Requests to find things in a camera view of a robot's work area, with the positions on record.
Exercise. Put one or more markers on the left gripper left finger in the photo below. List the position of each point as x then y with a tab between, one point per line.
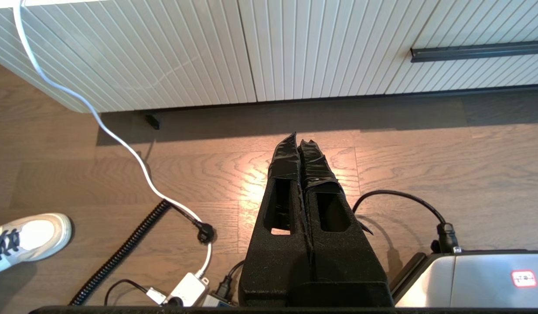
277	261

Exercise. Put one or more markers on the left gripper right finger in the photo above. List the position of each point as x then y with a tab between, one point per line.
343	266

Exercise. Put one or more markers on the white fluted drawer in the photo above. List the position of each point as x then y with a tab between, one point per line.
338	43

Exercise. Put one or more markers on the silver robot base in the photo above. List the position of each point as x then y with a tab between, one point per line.
469	279

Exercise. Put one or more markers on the white TV cabinet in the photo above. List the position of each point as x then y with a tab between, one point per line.
142	52

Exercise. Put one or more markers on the white power adapter box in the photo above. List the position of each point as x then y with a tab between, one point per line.
188	288

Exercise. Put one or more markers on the white sneaker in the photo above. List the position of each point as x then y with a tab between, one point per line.
33	237

